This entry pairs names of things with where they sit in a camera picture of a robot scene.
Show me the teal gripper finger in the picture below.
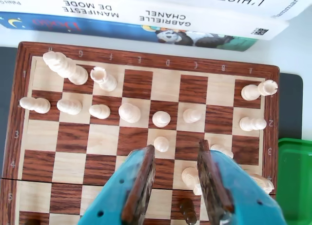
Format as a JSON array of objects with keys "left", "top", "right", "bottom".
[
  {"left": 78, "top": 144, "right": 156, "bottom": 225},
  {"left": 196, "top": 139, "right": 288, "bottom": 225}
]

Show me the light wooden knight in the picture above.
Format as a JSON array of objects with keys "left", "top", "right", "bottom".
[
  {"left": 248, "top": 173, "right": 275, "bottom": 195},
  {"left": 181, "top": 166, "right": 203, "bottom": 196}
]

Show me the light wooden pawn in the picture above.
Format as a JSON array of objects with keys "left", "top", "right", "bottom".
[
  {"left": 210, "top": 143, "right": 234, "bottom": 160},
  {"left": 56, "top": 99, "right": 83, "bottom": 116},
  {"left": 239, "top": 117, "right": 268, "bottom": 132},
  {"left": 89, "top": 104, "right": 111, "bottom": 120},
  {"left": 153, "top": 136, "right": 170, "bottom": 153},
  {"left": 182, "top": 108, "right": 203, "bottom": 124},
  {"left": 19, "top": 97, "right": 51, "bottom": 114}
]

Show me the green plastic container lid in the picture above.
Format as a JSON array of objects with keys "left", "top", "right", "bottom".
[{"left": 275, "top": 138, "right": 312, "bottom": 225}]

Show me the dark wooden pawn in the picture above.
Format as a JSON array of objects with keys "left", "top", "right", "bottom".
[{"left": 179, "top": 198, "right": 197, "bottom": 225}]

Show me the wooden chessboard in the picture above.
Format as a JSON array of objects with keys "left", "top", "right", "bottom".
[{"left": 0, "top": 41, "right": 280, "bottom": 225}]

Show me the light wooden queen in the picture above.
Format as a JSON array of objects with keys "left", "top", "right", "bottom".
[{"left": 118, "top": 102, "right": 141, "bottom": 124}]

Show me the light wooden rook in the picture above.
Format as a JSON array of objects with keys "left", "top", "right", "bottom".
[
  {"left": 90, "top": 66, "right": 118, "bottom": 92},
  {"left": 240, "top": 80, "right": 278, "bottom": 101}
]

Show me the light wooden king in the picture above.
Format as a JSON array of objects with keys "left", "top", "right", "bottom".
[{"left": 42, "top": 51, "right": 89, "bottom": 86}]

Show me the blue panda children's book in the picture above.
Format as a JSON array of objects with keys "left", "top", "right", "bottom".
[{"left": 0, "top": 11, "right": 259, "bottom": 52}]

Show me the white Gabrielle Chanel book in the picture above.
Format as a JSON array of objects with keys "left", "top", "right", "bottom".
[{"left": 0, "top": 0, "right": 291, "bottom": 41}]

